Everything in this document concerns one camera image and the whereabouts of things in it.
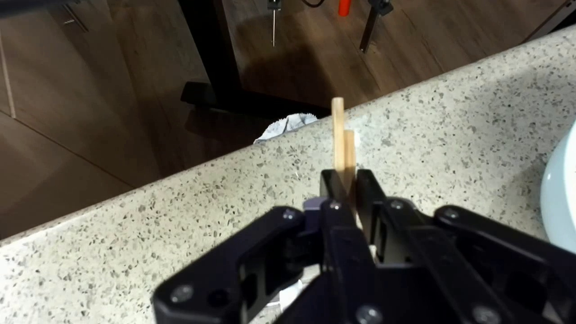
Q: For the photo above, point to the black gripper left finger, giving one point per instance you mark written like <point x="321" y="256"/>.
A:
<point x="253" y="263"/>

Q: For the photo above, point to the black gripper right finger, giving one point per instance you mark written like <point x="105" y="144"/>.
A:
<point x="469" y="258"/>

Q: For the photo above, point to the long wooden chopstick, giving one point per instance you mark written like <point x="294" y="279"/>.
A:
<point x="350" y="155"/>
<point x="339" y="132"/>

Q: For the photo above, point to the small light blue plate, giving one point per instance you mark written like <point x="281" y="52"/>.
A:
<point x="560" y="191"/>

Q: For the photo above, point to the crumpled grey blue cloth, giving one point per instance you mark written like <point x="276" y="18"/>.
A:
<point x="287" y="124"/>

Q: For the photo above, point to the black stand base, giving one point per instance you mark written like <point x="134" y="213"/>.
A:
<point x="209" y="60"/>

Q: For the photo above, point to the metal tripod leg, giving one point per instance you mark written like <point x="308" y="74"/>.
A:
<point x="274" y="20"/>

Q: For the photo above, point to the black tripod leg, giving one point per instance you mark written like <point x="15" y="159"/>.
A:
<point x="373" y="20"/>

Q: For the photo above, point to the orange clamp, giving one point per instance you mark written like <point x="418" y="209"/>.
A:
<point x="344" y="7"/>

